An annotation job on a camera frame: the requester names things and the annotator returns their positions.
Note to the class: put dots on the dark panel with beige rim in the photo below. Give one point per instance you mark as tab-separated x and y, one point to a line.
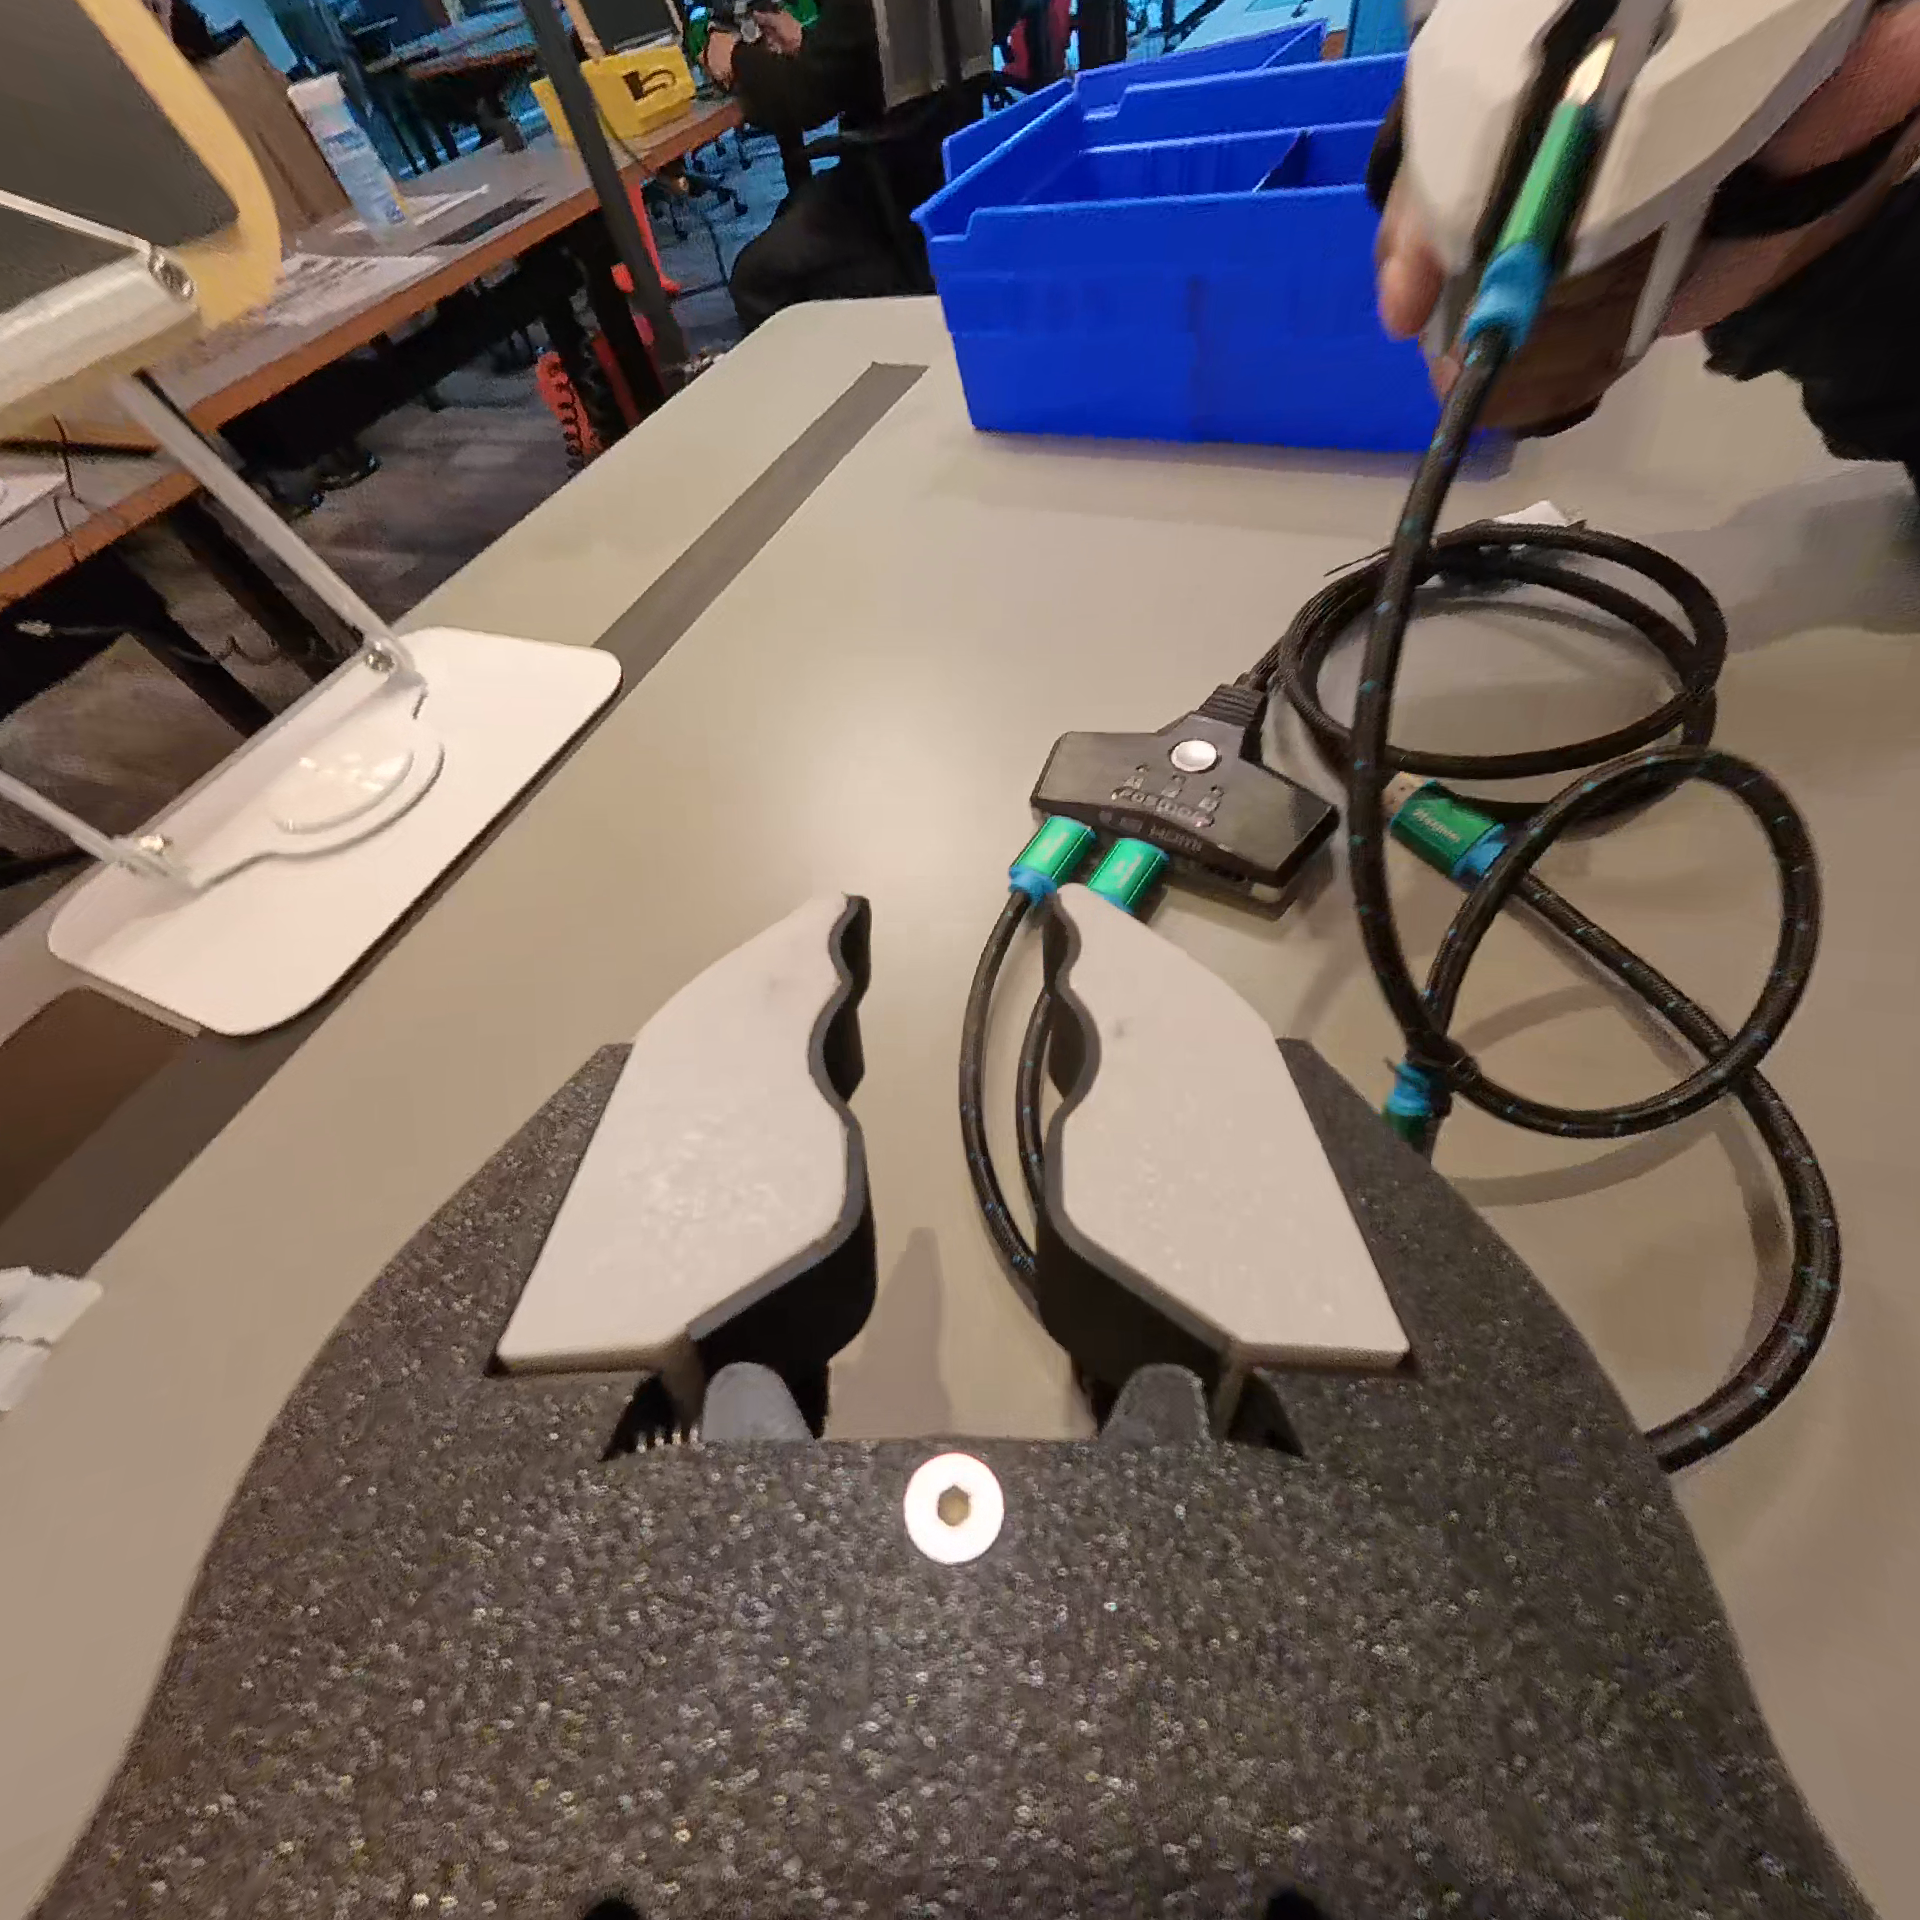
90	119

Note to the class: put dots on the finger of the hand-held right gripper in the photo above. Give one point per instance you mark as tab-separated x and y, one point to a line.
1711	106
1464	119

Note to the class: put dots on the blue plastic bin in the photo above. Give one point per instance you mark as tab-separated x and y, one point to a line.
1170	301

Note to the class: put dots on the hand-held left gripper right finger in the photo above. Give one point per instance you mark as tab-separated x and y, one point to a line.
1215	1185

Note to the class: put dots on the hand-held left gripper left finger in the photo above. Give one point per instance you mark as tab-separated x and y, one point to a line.
704	1170

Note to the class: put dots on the wooden desk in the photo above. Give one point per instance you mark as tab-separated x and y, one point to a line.
592	173

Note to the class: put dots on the white plastic bottle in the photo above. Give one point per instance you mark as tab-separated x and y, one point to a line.
347	159

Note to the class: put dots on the small yellow bin black mark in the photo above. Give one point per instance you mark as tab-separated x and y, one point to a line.
645	93

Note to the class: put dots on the dark metal pole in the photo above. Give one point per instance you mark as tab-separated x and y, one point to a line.
600	149

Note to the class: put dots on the brown paper bag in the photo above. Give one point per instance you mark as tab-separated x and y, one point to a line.
263	128

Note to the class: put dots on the person's right hand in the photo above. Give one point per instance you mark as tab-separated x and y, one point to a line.
1401	284

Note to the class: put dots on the black switch box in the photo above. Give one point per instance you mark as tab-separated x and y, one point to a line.
1201	810

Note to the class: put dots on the white stand with clear arms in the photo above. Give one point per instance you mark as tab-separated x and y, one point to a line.
450	750

